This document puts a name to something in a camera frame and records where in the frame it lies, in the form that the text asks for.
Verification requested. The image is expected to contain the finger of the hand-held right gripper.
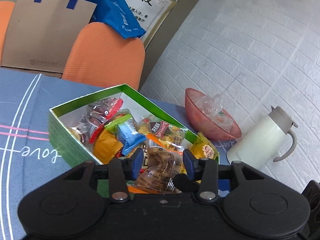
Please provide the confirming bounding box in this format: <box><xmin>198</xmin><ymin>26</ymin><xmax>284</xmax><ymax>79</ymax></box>
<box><xmin>173</xmin><ymin>174</ymin><xmax>200</xmax><ymax>193</ymax></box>

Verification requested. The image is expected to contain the blue fabric bag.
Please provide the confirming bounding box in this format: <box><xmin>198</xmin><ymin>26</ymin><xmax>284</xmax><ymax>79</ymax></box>
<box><xmin>79</xmin><ymin>0</ymin><xmax>147</xmax><ymax>39</ymax></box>

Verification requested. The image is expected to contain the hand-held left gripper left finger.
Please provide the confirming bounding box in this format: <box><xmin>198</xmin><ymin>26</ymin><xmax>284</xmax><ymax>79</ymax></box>
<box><xmin>62</xmin><ymin>147</ymin><xmax>145</xmax><ymax>204</ymax></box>

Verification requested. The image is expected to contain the white thermos jug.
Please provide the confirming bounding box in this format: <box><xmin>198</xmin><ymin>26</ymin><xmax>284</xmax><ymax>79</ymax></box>
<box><xmin>226</xmin><ymin>106</ymin><xmax>299</xmax><ymax>170</ymax></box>

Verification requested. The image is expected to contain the clear red-edged snack packet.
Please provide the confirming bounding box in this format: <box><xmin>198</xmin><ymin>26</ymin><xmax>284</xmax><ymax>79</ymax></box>
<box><xmin>86</xmin><ymin>97</ymin><xmax>124</xmax><ymax>143</ymax></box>

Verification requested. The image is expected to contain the clear plastic bag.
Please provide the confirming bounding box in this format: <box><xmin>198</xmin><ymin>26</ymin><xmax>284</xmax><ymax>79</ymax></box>
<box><xmin>197</xmin><ymin>94</ymin><xmax>234</xmax><ymax>130</ymax></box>

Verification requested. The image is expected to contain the peach plastic bowl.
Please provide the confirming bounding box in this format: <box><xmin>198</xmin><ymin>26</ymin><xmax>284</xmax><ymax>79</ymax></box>
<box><xmin>185</xmin><ymin>88</ymin><xmax>242</xmax><ymax>141</ymax></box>

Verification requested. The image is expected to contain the orange snack packet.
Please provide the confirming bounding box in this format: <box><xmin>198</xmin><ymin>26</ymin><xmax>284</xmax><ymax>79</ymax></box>
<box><xmin>93</xmin><ymin>130</ymin><xmax>123</xmax><ymax>164</ymax></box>

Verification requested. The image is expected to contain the blue tablecloth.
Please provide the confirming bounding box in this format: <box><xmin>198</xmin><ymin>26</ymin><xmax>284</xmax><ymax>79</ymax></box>
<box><xmin>0</xmin><ymin>69</ymin><xmax>243</xmax><ymax>240</ymax></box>

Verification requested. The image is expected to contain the clear black-label snack packet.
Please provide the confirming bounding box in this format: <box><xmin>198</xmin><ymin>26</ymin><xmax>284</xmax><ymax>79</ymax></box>
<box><xmin>137</xmin><ymin>115</ymin><xmax>188</xmax><ymax>153</ymax></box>

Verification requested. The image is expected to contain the yellow flower snack packet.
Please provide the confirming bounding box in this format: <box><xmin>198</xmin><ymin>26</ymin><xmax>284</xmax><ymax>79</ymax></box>
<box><xmin>190</xmin><ymin>132</ymin><xmax>219</xmax><ymax>160</ymax></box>

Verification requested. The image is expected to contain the orange chair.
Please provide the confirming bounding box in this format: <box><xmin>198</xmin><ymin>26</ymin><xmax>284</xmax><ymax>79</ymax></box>
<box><xmin>0</xmin><ymin>1</ymin><xmax>16</xmax><ymax>64</ymax></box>
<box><xmin>62</xmin><ymin>22</ymin><xmax>146</xmax><ymax>90</ymax></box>

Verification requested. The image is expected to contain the green blue snack packet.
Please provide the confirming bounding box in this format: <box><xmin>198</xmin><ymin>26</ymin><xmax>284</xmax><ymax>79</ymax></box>
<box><xmin>104</xmin><ymin>114</ymin><xmax>147</xmax><ymax>155</ymax></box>

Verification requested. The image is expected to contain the brown paper bag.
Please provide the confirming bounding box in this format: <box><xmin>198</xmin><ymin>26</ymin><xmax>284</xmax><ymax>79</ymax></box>
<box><xmin>1</xmin><ymin>0</ymin><xmax>97</xmax><ymax>78</ymax></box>

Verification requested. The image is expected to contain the brown clear nut packet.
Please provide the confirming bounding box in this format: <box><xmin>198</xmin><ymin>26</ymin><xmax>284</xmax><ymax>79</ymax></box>
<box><xmin>134</xmin><ymin>146</ymin><xmax>185</xmax><ymax>194</ymax></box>

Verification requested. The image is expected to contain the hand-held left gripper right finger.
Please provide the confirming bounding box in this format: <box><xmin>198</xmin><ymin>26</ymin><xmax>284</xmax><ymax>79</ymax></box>
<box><xmin>182</xmin><ymin>149</ymin><xmax>267</xmax><ymax>201</ymax></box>

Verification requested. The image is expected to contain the framed white poster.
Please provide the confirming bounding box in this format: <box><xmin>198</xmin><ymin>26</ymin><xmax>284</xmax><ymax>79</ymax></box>
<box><xmin>26</xmin><ymin>0</ymin><xmax>177</xmax><ymax>48</ymax></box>

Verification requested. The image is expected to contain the green cardboard box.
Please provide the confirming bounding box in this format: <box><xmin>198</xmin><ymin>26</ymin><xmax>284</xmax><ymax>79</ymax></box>
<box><xmin>48</xmin><ymin>83</ymin><xmax>220</xmax><ymax>198</ymax></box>

